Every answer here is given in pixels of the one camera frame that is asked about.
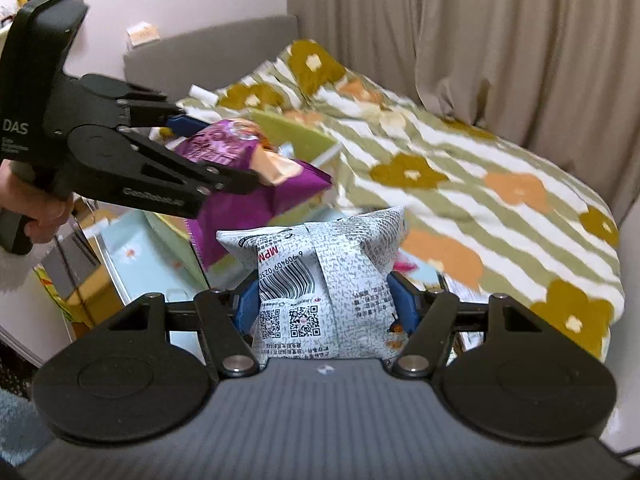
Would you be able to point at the purple snack bag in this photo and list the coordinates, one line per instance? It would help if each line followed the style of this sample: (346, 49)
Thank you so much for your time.
(235, 205)

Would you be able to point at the beige curtain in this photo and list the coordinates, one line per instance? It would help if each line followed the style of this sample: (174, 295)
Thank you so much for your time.
(500, 35)

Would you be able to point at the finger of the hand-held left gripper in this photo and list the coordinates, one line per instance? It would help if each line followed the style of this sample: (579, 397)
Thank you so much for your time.
(200, 180)
(187, 124)

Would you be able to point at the light blue floral sheet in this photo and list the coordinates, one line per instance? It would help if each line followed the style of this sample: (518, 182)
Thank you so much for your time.
(140, 260)

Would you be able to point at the yellow cardboard box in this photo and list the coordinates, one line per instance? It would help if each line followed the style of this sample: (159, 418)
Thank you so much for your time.
(92, 295)

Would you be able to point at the grey blue rug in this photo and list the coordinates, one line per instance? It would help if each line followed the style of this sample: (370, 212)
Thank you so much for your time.
(15, 410)

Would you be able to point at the white box with orange label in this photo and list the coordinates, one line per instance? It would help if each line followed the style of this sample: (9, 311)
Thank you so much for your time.
(142, 35)

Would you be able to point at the person's left hand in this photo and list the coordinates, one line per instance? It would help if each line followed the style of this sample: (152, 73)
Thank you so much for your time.
(47, 217)

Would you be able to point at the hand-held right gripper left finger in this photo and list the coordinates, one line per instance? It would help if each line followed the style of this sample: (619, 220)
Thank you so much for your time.
(248, 310)

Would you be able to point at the white grey patterned snack bag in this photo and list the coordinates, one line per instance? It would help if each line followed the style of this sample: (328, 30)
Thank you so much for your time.
(330, 280)

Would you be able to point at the grey bed headboard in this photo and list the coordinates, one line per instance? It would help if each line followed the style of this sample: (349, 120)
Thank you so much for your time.
(225, 55)

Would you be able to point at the pink snack packet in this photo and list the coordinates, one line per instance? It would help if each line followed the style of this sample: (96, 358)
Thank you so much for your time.
(404, 264)

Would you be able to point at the floral striped blanket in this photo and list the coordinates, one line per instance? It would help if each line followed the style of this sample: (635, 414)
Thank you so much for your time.
(450, 170)

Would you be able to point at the green cardboard box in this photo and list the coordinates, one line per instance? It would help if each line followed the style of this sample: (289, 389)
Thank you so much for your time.
(295, 135)

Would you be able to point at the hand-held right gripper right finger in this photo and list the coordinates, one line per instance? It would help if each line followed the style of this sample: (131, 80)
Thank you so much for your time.
(404, 305)

